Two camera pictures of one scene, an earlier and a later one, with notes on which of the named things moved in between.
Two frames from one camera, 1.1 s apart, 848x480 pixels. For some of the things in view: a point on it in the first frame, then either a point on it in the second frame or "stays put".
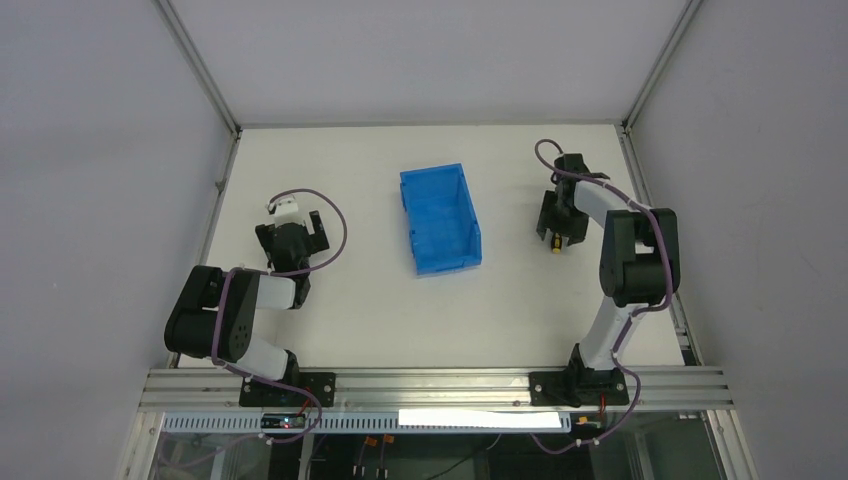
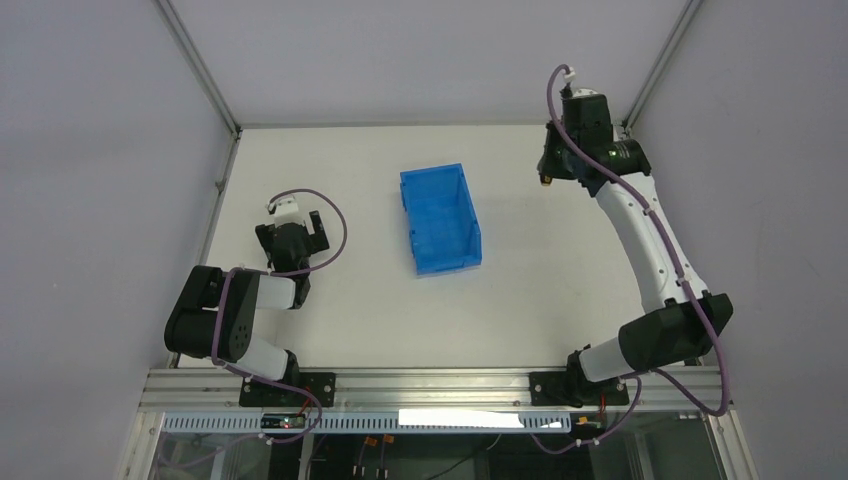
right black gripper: (556, 216) to (553, 161)
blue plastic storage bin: (445, 234) stays put
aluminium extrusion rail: (222, 389) stays put
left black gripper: (291, 236) stays put
